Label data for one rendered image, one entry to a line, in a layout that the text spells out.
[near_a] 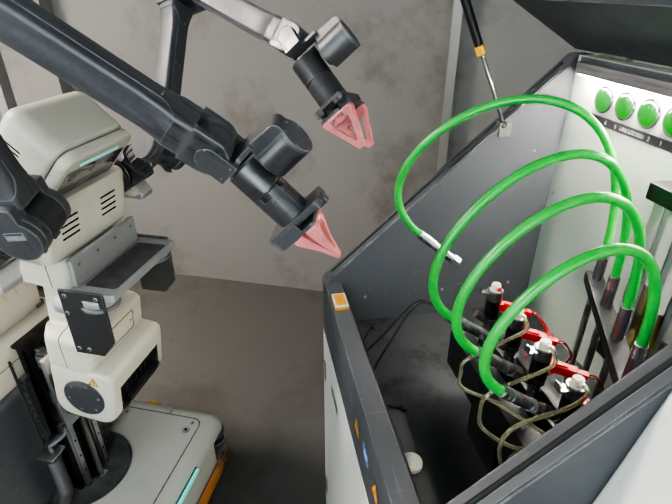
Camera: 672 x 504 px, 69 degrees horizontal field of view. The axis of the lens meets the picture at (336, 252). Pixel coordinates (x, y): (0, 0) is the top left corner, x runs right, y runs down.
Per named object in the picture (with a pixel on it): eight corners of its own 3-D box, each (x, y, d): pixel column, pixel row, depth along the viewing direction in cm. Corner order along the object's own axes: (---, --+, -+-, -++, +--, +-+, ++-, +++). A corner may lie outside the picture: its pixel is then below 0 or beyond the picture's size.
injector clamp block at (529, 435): (442, 386, 104) (450, 328, 97) (487, 380, 105) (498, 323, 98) (524, 545, 75) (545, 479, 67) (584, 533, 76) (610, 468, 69)
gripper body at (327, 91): (363, 101, 96) (342, 71, 96) (344, 98, 87) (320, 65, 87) (339, 123, 99) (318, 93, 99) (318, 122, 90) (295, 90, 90)
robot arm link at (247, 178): (232, 165, 76) (219, 181, 71) (259, 136, 72) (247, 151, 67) (265, 195, 78) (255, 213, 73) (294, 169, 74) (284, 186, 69)
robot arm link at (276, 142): (203, 129, 73) (188, 160, 67) (250, 75, 67) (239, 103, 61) (266, 177, 78) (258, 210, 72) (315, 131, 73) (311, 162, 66)
